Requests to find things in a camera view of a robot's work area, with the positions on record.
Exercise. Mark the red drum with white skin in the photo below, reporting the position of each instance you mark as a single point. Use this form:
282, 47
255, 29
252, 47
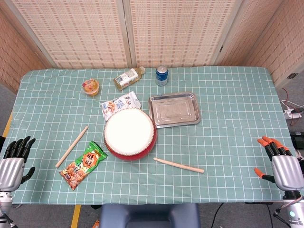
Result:
129, 133

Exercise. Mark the black and silver left hand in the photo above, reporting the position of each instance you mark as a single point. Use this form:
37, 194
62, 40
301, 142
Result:
10, 169

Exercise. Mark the blue-grey robot torso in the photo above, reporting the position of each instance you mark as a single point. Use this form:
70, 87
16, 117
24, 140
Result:
149, 216

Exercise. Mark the white power strip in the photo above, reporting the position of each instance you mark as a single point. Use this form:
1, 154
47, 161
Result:
293, 115

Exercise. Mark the orange-tipped silver right hand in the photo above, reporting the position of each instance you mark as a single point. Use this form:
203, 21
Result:
286, 171

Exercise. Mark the small orange floor object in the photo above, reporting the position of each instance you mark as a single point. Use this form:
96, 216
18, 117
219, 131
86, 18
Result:
97, 224

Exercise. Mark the white snack packet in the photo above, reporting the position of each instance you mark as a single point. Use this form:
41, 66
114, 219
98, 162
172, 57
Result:
116, 104

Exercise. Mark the blue drink can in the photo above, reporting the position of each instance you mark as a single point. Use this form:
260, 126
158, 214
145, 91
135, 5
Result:
162, 77

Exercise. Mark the green snack packet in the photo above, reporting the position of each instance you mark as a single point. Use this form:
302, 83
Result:
83, 166

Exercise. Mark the black equipment box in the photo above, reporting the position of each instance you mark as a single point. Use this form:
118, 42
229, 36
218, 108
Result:
298, 140

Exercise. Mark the bamboo folding screen panel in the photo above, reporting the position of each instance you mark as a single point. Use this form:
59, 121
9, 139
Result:
14, 52
285, 42
78, 33
251, 35
175, 33

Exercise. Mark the yellow drink plastic bottle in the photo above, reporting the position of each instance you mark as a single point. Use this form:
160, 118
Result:
126, 79

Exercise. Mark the green checked tablecloth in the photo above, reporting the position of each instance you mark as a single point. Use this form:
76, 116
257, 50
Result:
213, 154

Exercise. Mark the orange fruit jelly cup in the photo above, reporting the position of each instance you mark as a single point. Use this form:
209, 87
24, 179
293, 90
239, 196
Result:
90, 88

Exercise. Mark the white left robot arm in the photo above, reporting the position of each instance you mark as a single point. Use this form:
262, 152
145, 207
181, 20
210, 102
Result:
4, 200

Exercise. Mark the rectangular stainless steel tray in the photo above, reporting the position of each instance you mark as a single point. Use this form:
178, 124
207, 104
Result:
174, 110

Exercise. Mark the metal screen hinge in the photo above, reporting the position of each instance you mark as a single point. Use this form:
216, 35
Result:
221, 48
291, 75

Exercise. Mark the wooden drumstick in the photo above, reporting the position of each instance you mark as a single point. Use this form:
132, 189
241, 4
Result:
178, 165
71, 147

